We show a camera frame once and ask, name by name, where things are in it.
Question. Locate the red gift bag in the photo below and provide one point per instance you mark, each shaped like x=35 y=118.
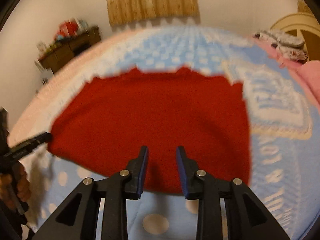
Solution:
x=67 y=28

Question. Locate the bed with dotted printed sheet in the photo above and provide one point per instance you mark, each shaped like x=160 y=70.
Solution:
x=175 y=50

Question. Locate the pink floral pillow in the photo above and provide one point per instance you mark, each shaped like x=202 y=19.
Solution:
x=310 y=77

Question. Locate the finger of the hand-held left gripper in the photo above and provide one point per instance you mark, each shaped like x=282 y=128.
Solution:
x=32 y=142

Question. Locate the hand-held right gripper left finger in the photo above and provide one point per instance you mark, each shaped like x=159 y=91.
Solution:
x=143 y=170

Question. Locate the cream wooden headboard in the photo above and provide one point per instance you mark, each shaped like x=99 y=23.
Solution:
x=295 y=22

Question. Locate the dark wooden desk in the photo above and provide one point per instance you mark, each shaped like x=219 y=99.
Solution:
x=67 y=47

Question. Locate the white paper bag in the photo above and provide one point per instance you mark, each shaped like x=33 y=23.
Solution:
x=45 y=75

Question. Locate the red knitted sweater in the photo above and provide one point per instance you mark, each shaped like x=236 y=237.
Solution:
x=150 y=110

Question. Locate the beige window curtain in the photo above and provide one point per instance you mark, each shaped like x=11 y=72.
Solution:
x=150 y=2

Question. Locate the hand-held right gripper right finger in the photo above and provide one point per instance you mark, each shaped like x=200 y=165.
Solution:
x=181 y=172

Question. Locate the person's left hand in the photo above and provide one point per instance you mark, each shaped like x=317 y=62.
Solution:
x=23 y=185

